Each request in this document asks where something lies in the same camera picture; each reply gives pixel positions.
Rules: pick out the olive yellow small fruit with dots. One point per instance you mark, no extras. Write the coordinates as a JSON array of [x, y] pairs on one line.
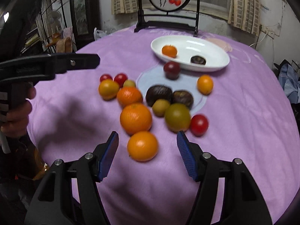
[[160, 106]]

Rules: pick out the large orange tangerine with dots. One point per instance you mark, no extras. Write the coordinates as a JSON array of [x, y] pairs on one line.
[[135, 118]]

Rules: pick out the dark mangosteen in plate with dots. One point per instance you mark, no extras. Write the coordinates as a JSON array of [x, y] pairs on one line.
[[198, 60]]

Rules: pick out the large dark mangosteen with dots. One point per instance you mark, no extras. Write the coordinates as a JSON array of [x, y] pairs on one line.
[[157, 92]]

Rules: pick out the dark red plum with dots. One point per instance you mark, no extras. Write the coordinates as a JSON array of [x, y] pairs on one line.
[[172, 70]]

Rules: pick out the white oval plate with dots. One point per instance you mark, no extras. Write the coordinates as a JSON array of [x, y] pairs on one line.
[[187, 47]]

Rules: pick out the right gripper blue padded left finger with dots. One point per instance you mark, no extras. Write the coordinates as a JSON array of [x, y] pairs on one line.
[[68, 193]]

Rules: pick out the small yellow-green fruit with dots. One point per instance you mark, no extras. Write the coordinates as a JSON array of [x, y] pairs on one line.
[[129, 83]]

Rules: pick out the round painting black stand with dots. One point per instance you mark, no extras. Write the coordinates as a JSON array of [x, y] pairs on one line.
[[164, 13]]

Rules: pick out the green-yellow large fruit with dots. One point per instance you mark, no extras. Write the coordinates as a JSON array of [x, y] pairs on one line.
[[177, 117]]

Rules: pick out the blue cloth pile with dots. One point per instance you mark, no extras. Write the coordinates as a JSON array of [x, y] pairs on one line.
[[289, 81]]

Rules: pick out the orange fruit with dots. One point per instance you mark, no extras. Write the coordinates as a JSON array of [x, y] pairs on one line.
[[143, 146], [205, 84]]

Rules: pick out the small red cherry tomato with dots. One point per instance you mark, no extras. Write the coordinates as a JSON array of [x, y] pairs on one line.
[[105, 77]]

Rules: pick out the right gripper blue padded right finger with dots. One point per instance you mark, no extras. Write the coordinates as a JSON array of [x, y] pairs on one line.
[[243, 202]]

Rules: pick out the yellow-orange round fruit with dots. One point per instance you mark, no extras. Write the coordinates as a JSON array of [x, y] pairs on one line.
[[108, 89]]

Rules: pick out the right beige curtain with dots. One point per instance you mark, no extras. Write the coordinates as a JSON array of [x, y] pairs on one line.
[[244, 15]]

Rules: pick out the white plastic bag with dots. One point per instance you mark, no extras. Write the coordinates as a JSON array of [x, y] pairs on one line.
[[98, 34]]

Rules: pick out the purple table cloth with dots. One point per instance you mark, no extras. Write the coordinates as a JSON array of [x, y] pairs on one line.
[[249, 117]]

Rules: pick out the person's left hand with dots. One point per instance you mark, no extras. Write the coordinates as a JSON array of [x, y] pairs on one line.
[[18, 118]]

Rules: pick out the white wall socket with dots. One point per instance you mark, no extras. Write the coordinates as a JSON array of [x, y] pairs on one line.
[[272, 31]]

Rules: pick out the dark framed mirror cabinet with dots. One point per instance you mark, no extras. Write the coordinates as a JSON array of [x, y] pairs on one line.
[[85, 18]]

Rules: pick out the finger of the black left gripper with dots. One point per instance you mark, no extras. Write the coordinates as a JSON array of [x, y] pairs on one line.
[[60, 63]]

